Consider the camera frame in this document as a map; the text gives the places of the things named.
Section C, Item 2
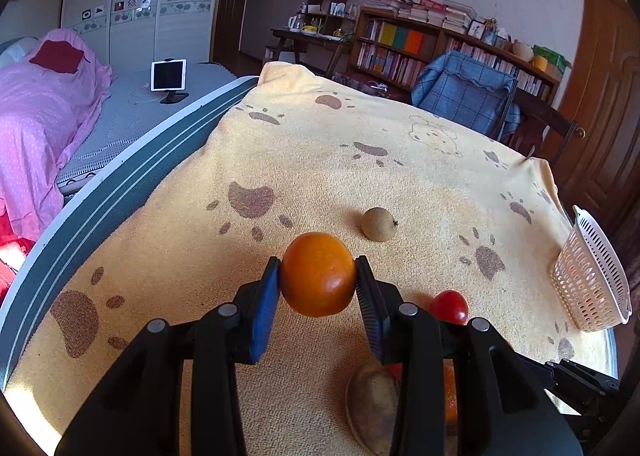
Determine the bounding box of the white tablet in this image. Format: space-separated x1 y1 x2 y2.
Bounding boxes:
151 59 187 92

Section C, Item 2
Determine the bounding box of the white pillow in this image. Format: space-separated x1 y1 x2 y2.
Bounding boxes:
0 36 40 63

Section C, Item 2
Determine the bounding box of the red cherry tomato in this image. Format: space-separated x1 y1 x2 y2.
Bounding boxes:
429 290 470 326

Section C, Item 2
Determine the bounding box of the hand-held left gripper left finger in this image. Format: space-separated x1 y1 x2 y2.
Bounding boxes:
54 256 283 456

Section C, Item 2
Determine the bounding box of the wooden bookshelf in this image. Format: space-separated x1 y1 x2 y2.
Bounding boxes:
350 6 563 102

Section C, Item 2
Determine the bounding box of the stack of books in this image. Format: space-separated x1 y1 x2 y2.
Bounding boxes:
370 0 481 34

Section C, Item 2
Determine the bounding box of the yellow paw print blanket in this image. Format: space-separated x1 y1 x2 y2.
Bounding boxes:
5 61 616 456

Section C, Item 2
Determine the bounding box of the red patterned cloth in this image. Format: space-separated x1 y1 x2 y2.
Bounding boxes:
0 216 36 307

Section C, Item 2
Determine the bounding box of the pink dotted quilt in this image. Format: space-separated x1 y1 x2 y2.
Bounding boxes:
0 28 118 242

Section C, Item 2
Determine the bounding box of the dark wooden chair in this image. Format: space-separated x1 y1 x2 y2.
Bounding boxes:
500 86 578 157

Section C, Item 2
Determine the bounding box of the green box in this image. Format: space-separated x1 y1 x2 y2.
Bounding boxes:
532 44 571 74

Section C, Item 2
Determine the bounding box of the dark brown door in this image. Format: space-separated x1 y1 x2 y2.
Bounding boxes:
212 0 266 69

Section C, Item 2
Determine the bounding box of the blue checked cloth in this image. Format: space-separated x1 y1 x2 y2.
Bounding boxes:
411 50 521 139

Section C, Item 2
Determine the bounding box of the red pillow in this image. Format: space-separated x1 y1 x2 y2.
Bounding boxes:
29 40 85 73

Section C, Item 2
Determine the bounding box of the small orange tangerine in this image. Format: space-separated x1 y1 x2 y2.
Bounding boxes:
442 363 459 427

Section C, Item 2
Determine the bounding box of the green striped table cover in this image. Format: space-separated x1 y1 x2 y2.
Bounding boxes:
0 76 261 387

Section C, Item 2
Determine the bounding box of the grey bed mattress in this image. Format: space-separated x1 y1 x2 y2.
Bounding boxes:
55 61 238 197

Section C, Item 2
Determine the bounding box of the small brown kiwi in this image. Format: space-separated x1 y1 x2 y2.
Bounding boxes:
361 207 401 241

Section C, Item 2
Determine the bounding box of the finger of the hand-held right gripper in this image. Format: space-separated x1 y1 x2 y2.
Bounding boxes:
542 358 623 407

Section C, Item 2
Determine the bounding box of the orange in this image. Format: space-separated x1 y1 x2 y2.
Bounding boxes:
280 232 358 317

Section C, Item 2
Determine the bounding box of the white plastic basket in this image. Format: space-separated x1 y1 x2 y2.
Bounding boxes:
551 205 632 333

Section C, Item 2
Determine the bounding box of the wooden desk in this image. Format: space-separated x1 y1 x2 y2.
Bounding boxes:
270 27 356 77

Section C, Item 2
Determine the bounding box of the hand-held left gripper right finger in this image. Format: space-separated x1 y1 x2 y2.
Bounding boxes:
354 255 583 456

